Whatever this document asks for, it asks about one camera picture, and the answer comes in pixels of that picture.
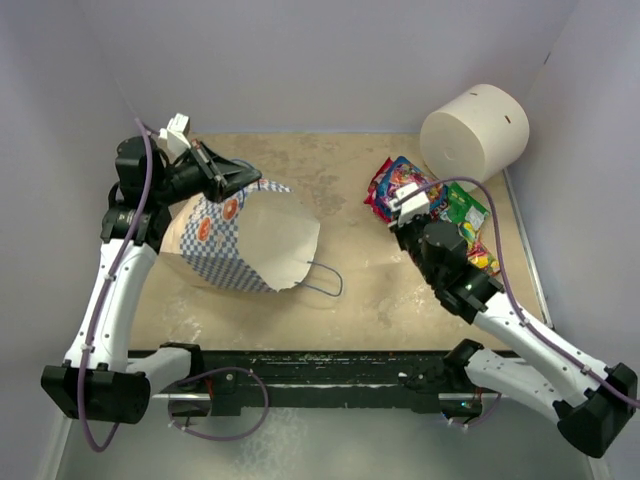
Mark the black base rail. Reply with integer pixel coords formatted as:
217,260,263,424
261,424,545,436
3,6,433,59
163,350,496,418

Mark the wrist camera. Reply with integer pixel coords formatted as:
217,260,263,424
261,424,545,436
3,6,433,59
389,183,430,228
159,113,190,157

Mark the orange snack packet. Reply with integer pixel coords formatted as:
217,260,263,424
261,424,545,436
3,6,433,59
467,240,500,277

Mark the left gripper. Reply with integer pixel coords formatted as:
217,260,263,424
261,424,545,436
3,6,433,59
154,140,261,207

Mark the blue fruit sweets bag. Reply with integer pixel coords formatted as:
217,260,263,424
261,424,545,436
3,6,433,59
379,156,435,221

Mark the cream cylinder container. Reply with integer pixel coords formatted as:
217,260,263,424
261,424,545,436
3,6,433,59
419,84,530,183

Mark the pink REAL crisps bag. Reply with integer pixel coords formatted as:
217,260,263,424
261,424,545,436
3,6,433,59
363,157,393,223

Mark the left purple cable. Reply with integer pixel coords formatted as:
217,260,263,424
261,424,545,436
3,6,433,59
77,117,155,454

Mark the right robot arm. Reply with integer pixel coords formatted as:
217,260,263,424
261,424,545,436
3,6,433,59
389,216,638,458

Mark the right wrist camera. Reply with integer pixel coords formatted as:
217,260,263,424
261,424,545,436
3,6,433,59
389,183,430,228

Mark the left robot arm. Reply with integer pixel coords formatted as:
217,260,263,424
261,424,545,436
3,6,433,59
41,136,262,424

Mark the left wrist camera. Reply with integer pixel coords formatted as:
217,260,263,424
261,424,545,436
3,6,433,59
159,113,190,157

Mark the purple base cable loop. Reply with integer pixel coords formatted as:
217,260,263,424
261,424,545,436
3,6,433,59
167,365,271,442

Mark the blue checkered paper bag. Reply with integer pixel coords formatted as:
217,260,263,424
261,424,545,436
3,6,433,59
159,178,344,297

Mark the green snack packet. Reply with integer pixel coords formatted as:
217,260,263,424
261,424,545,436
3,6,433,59
441,182,490,244

